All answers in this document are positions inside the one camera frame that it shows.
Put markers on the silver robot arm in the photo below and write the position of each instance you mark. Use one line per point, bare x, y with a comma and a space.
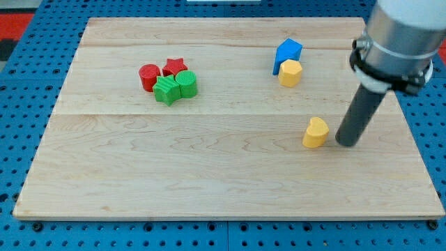
397, 45

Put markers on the yellow hexagon block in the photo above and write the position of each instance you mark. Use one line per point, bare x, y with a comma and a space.
290, 73

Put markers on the green cylinder block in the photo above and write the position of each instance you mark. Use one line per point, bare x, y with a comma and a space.
187, 81

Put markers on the wooden board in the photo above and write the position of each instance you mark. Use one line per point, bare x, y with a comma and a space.
111, 152

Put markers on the green star block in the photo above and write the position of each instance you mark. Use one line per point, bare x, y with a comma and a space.
166, 90

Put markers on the red star block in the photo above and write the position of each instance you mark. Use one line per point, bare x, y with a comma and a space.
173, 67

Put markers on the red cylinder block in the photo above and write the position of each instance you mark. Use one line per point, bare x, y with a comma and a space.
148, 75

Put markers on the yellow heart block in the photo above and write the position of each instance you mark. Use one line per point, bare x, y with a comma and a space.
316, 133

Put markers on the blue pentagon block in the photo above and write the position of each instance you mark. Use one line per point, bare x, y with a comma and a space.
289, 49

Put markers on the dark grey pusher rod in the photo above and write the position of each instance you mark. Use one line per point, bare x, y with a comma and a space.
362, 108

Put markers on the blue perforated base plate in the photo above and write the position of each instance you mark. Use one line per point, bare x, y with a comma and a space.
38, 42

